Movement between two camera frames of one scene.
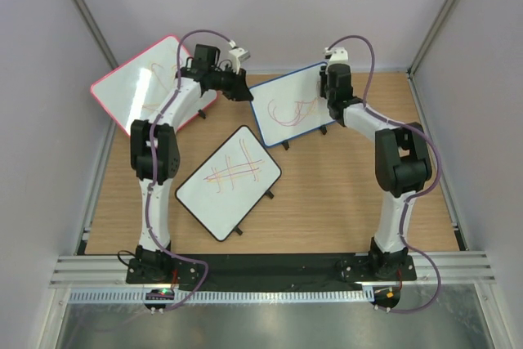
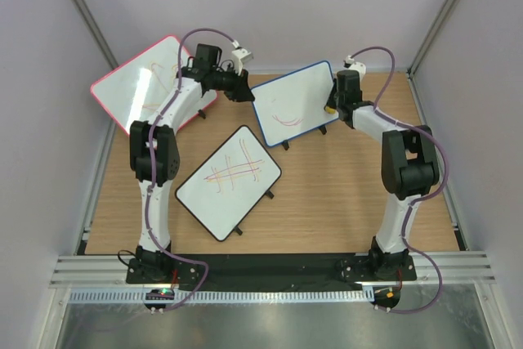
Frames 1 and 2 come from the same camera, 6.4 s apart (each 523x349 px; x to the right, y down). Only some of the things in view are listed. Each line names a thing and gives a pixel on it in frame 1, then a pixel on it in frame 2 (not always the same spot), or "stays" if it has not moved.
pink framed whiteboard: x=136 y=89 stays
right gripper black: x=323 y=78 → x=330 y=102
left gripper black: x=239 y=90 stays
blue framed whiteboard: x=290 y=105 stays
